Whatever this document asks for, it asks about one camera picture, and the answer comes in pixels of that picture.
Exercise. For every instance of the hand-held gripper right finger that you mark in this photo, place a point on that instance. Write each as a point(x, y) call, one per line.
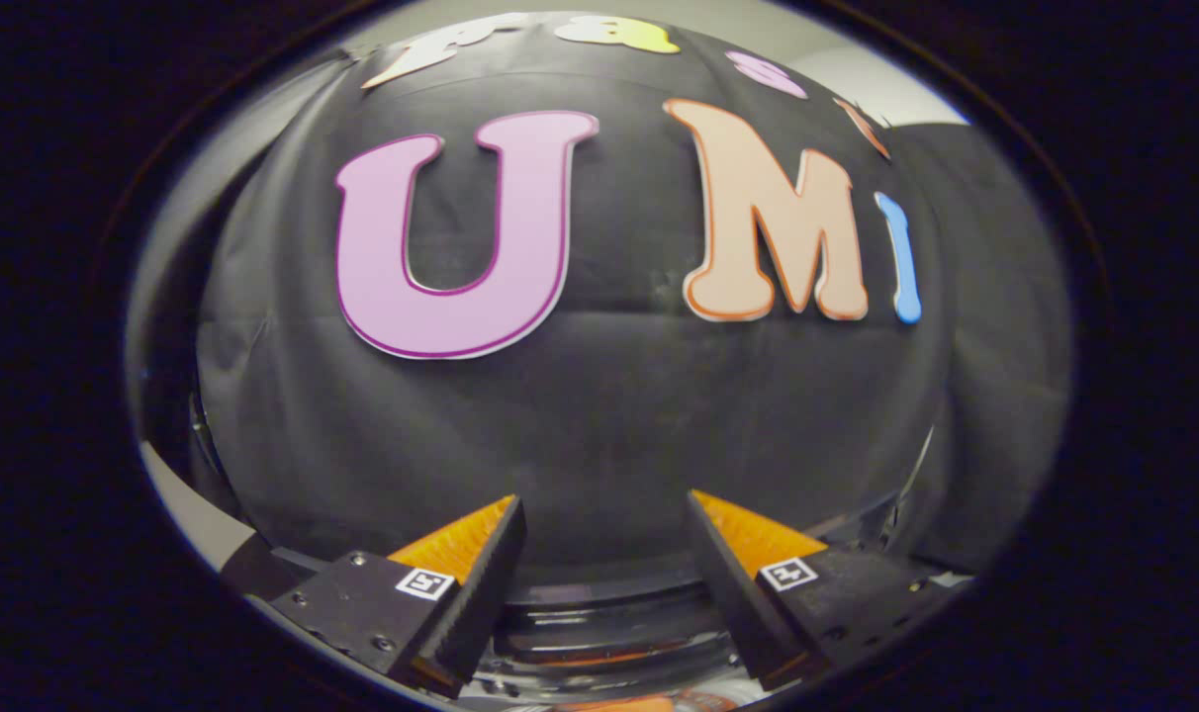
point(733, 593)

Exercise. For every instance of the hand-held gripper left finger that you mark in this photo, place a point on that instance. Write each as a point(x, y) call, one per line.
point(481, 593)

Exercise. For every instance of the grey washing machine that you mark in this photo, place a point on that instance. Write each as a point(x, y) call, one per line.
point(609, 643)

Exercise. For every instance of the black backdrop cloth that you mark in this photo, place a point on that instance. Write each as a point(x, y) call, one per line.
point(639, 198)

